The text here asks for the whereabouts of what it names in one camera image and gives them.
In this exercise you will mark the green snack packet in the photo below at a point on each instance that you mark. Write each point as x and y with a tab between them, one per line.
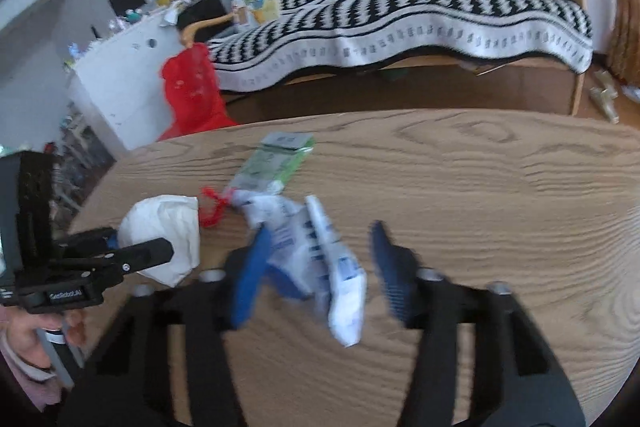
273	163

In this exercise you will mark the beige toy on floor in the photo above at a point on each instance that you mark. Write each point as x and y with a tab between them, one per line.
604	94

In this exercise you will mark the colourful picture book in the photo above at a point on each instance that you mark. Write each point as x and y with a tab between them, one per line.
248	14

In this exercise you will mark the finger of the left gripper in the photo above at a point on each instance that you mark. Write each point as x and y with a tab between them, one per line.
116	264
89	243

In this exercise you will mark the white cabinet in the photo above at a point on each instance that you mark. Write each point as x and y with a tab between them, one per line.
118	88

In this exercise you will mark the red string scrap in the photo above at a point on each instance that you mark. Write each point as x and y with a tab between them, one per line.
212	205

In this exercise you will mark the blue white plastic wrapper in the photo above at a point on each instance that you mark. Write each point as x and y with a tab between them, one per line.
309	260

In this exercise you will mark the black bag on armrest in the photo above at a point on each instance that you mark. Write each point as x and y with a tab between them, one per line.
204	10

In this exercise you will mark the left hand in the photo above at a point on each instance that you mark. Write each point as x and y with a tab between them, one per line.
21	332

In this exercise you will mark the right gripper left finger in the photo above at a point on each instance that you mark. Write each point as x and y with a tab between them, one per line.
126	380

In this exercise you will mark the red plastic bag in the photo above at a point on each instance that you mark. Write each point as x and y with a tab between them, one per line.
192	92

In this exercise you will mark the black white striped sofa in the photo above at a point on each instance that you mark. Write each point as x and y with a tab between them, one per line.
313	36

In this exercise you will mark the brown patterned curtain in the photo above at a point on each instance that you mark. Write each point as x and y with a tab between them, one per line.
623	52

